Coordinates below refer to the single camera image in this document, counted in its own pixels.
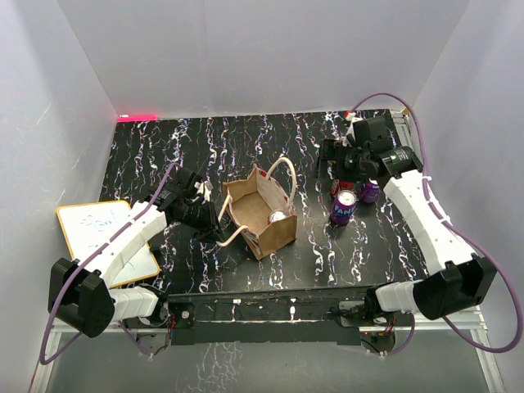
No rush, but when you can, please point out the purple fanta can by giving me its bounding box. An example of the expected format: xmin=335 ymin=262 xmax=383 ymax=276
xmin=358 ymin=179 xmax=381 ymax=204
xmin=330 ymin=190 xmax=358 ymax=225

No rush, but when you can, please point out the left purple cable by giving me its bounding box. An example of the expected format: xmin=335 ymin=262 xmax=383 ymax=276
xmin=39 ymin=162 xmax=181 ymax=365

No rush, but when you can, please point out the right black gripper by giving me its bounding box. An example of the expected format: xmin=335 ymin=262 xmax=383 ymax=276
xmin=310 ymin=140 xmax=368 ymax=184

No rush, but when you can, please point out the red can in bag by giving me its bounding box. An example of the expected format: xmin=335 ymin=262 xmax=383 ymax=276
xmin=268 ymin=210 xmax=288 ymax=224

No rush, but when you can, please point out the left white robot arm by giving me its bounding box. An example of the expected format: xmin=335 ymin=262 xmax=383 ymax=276
xmin=47 ymin=168 xmax=224 ymax=337

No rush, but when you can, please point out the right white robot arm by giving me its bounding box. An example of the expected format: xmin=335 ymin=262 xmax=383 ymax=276
xmin=318 ymin=112 xmax=496 ymax=325

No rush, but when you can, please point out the purple cable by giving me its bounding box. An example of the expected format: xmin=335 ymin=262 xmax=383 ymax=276
xmin=350 ymin=93 xmax=517 ymax=354
xmin=39 ymin=162 xmax=181 ymax=365

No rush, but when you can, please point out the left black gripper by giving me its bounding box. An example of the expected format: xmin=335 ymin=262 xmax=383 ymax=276
xmin=175 ymin=198 xmax=227 ymax=246

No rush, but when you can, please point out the small whiteboard wooden frame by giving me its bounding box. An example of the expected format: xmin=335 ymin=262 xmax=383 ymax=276
xmin=56 ymin=200 xmax=160 ymax=288

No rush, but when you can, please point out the red coke can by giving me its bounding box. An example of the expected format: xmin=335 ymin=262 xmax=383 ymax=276
xmin=331 ymin=178 xmax=347 ymax=197

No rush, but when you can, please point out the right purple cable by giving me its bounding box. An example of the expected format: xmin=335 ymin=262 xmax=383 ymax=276
xmin=350 ymin=93 xmax=517 ymax=354

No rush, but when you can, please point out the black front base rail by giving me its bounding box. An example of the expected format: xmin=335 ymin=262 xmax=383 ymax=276
xmin=167 ymin=286 xmax=394 ymax=346

